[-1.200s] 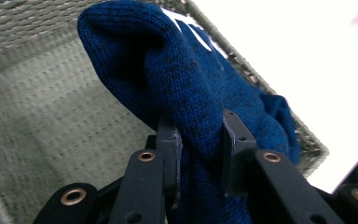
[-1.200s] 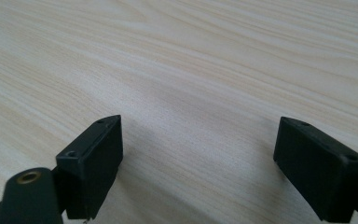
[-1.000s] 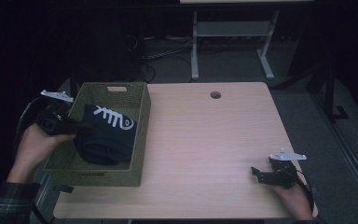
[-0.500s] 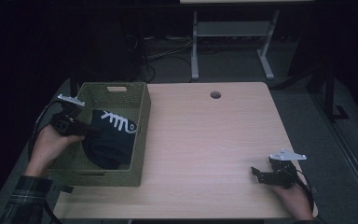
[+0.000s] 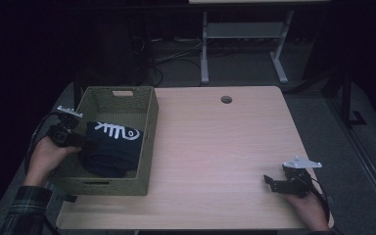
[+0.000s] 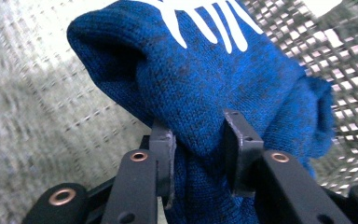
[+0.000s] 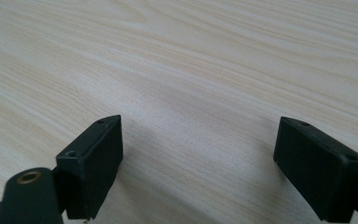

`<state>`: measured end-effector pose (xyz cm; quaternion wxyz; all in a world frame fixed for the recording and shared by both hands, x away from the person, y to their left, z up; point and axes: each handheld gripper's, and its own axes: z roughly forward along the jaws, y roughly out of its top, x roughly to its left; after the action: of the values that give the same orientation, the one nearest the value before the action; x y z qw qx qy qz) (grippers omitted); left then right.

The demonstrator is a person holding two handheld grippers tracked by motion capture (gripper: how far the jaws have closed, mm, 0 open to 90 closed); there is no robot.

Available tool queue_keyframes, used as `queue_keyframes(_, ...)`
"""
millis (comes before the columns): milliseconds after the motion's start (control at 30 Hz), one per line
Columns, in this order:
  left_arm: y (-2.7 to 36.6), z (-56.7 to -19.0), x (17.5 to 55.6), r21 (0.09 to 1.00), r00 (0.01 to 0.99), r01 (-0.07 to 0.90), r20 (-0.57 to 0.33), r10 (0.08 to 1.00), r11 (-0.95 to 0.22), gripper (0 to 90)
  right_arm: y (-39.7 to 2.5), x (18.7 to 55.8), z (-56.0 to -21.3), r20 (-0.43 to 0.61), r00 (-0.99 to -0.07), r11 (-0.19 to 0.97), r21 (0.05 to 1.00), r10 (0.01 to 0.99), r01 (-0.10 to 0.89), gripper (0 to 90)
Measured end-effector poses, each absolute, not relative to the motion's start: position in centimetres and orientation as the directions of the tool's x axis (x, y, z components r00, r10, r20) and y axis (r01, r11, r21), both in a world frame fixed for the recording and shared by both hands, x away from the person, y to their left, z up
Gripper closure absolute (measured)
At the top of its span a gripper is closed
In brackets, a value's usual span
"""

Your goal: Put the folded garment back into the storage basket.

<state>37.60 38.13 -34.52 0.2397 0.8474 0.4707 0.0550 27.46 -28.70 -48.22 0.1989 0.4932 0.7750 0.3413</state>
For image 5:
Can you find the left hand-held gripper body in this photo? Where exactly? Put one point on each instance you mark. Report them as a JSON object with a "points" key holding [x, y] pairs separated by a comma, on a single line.
{"points": [[63, 137]]}

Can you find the black tape strip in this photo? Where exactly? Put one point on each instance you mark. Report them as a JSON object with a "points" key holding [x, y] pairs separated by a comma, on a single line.
{"points": [[68, 197]]}

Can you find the person's left hand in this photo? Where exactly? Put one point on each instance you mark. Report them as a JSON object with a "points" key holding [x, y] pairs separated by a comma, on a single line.
{"points": [[44, 163]]}

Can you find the green woven basket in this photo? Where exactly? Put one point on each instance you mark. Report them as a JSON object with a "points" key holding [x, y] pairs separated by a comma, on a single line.
{"points": [[117, 107]]}

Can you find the dark navy printed garment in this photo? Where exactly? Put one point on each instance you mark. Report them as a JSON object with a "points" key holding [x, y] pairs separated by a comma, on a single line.
{"points": [[114, 153]]}

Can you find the grey round desk grommet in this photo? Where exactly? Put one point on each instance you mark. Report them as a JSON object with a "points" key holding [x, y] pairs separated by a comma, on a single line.
{"points": [[226, 99]]}

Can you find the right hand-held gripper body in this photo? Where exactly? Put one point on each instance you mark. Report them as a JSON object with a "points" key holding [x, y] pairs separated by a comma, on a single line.
{"points": [[298, 182]]}

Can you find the person's right hand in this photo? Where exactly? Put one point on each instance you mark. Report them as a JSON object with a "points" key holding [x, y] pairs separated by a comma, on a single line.
{"points": [[315, 213]]}

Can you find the white metal stand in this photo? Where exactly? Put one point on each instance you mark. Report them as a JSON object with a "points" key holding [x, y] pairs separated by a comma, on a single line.
{"points": [[243, 30]]}

